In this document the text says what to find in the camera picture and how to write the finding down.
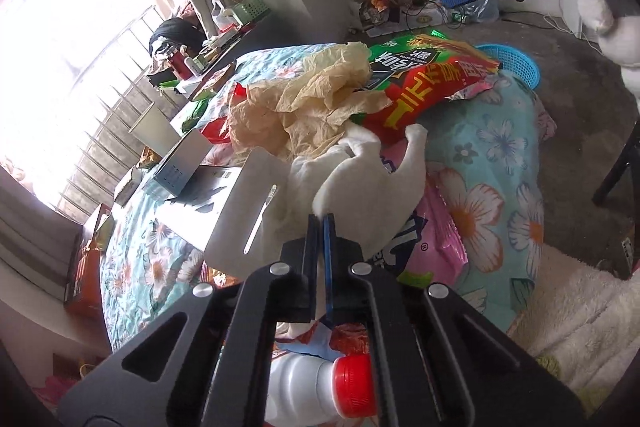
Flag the orange cardboard box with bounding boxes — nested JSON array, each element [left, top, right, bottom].
[[63, 203, 114, 321]]

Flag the white cloth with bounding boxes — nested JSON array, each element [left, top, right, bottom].
[[272, 123, 430, 261]]

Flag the small beige box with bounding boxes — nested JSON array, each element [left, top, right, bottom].
[[113, 166, 146, 208]]

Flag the white plastic bag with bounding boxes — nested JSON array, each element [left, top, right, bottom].
[[209, 0, 241, 30]]

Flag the gold green snack packet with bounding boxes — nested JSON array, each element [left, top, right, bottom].
[[92, 211, 116, 253]]

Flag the black furniture leg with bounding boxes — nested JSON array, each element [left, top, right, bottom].
[[592, 106, 640, 208]]

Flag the blue white medicine box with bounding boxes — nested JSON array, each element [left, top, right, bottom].
[[142, 129, 214, 200]]

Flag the yellow snack packet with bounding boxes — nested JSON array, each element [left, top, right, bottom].
[[137, 146, 161, 170]]

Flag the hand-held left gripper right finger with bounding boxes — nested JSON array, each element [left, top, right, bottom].
[[322, 213, 598, 427]]

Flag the black cable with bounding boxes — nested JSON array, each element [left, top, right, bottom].
[[400, 0, 467, 28]]

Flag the floral blanket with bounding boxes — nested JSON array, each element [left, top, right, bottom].
[[100, 49, 559, 354]]

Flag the beige paper bag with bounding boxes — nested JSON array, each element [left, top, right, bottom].
[[227, 41, 374, 160]]

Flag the pink plastic bag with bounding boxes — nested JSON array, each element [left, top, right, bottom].
[[370, 142, 469, 294]]

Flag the person's right forearm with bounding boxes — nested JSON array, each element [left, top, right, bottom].
[[565, 0, 640, 108]]

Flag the white cable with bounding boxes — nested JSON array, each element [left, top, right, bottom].
[[542, 14, 602, 54]]

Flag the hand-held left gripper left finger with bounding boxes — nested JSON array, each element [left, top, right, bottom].
[[52, 213, 325, 427]]

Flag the red snack packet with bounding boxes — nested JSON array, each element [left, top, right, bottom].
[[202, 84, 251, 146]]

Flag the white bottle red cap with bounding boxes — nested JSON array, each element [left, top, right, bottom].
[[262, 351, 376, 426]]

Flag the blue mesh wastebasket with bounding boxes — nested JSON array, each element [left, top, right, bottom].
[[472, 43, 542, 90]]

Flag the red thermos bottle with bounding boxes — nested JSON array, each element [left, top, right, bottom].
[[168, 49, 191, 76]]

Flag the green red chip bag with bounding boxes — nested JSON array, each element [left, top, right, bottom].
[[350, 32, 501, 144]]

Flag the orange black snack bag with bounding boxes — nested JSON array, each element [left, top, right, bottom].
[[358, 0, 401, 26]]

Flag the white flat carton box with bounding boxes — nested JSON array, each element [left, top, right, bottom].
[[203, 148, 294, 281]]

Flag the metal window railing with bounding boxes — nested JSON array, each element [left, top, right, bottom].
[[64, 4, 167, 229]]

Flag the white paper cup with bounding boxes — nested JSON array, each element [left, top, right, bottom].
[[128, 103, 184, 158]]

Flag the green plastic basket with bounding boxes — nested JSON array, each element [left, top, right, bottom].
[[230, 0, 274, 26]]

